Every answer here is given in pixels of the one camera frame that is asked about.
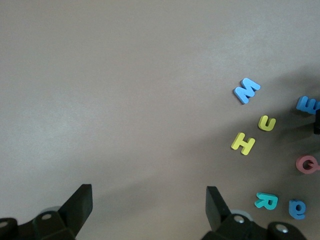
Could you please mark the blue capital letter W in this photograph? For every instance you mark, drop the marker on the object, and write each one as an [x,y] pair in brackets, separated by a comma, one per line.
[246,91]

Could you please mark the teal letter R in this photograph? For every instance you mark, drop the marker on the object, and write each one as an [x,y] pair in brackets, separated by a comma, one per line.
[268,203]

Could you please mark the yellow letter H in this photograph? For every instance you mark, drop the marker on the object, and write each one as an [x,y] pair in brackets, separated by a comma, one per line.
[243,143]

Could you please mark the blue lowercase letter a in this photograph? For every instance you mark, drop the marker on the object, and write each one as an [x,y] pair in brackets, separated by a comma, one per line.
[295,212]

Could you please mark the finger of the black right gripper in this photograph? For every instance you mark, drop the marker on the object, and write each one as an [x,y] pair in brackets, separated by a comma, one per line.
[317,122]

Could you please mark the pinkish red letter Q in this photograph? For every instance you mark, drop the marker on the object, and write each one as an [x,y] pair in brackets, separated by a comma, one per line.
[300,166]

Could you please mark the yellow lowercase letter u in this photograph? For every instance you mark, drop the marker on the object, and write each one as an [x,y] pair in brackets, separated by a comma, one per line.
[262,123]

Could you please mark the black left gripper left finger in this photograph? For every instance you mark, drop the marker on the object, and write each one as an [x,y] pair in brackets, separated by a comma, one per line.
[77,207]

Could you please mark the blue lowercase letter m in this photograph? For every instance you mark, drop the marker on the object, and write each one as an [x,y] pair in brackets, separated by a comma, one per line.
[305,105]

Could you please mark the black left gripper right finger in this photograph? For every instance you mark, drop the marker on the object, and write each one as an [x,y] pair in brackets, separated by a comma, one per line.
[216,207]

